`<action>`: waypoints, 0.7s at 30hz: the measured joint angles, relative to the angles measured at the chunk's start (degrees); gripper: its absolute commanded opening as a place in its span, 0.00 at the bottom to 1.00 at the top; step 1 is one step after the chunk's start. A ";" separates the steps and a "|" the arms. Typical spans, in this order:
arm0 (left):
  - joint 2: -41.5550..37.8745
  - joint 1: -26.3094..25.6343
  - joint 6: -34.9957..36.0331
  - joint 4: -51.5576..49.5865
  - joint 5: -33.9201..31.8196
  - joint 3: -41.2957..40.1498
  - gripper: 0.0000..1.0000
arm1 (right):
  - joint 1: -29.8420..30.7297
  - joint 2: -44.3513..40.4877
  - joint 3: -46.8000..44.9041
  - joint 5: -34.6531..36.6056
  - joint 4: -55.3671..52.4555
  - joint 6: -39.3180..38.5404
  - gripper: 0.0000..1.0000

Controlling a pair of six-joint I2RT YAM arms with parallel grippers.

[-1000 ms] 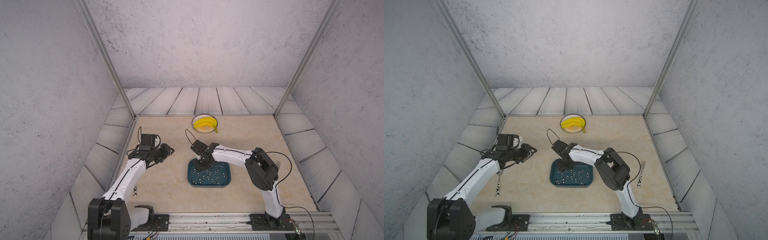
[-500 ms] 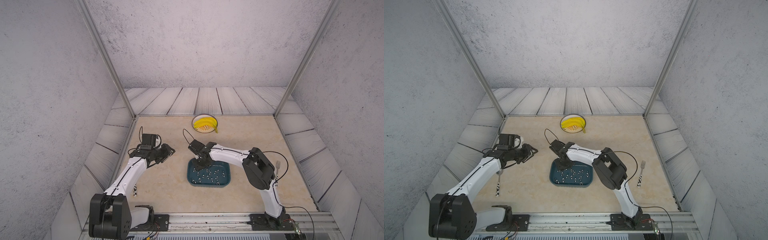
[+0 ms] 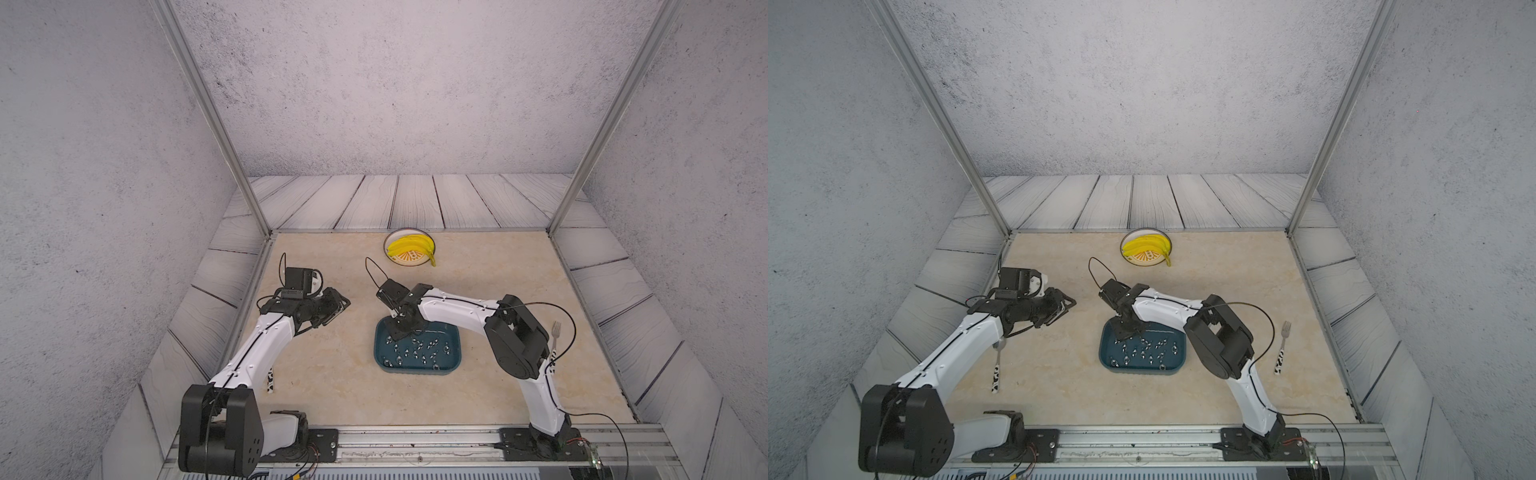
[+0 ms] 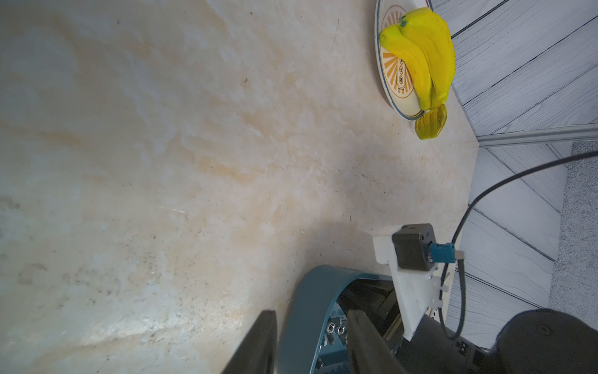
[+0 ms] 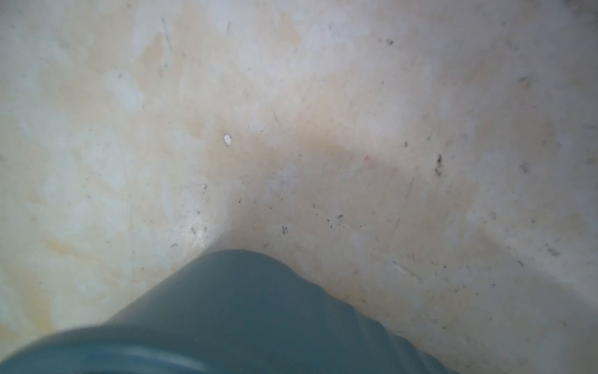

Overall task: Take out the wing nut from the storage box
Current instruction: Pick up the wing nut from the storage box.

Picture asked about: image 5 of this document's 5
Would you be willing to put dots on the teal plastic storage box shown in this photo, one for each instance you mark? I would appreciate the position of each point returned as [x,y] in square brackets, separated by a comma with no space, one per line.
[233,311]

